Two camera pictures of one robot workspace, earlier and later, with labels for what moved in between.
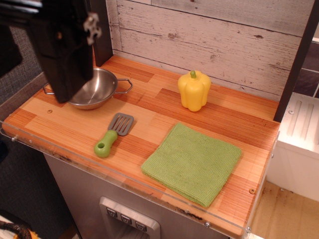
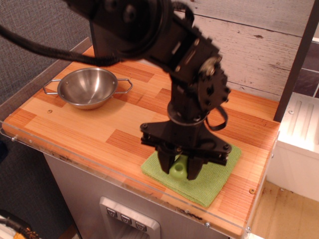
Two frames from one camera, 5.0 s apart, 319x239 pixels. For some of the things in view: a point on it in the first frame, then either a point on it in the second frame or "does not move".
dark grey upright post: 102,48 does not move
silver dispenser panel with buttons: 120,221 does not move
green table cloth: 192,166 does not move
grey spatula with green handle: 120,124 to 179,169
